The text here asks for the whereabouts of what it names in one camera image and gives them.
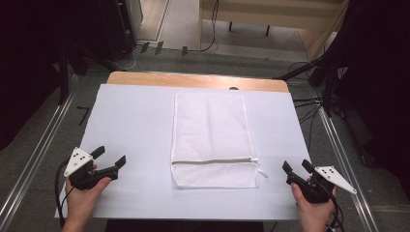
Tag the dark curtain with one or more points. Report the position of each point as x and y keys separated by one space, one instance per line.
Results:
x=25 y=64
x=377 y=80

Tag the black cabinet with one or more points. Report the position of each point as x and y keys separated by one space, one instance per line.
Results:
x=117 y=29

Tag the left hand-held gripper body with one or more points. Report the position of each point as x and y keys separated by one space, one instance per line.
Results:
x=84 y=175

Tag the person's right hand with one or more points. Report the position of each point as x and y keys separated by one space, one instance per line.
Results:
x=314 y=212

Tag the metal floor rail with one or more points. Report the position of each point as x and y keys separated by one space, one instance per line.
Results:
x=35 y=158
x=346 y=167

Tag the white mesh laundry bag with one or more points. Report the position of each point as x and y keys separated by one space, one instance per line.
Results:
x=212 y=141

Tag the wooden table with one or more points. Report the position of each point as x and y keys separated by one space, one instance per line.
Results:
x=193 y=80

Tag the person's dark clothing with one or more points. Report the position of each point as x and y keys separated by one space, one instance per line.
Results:
x=183 y=226

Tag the person's left hand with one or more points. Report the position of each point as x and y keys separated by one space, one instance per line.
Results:
x=82 y=201

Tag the light wooden furniture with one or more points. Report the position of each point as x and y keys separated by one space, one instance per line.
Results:
x=257 y=13

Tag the dark round table grommet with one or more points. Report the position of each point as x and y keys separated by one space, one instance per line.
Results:
x=233 y=88

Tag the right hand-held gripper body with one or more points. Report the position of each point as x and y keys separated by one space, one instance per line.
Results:
x=322 y=187

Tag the white table sheet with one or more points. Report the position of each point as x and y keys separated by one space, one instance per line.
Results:
x=135 y=135

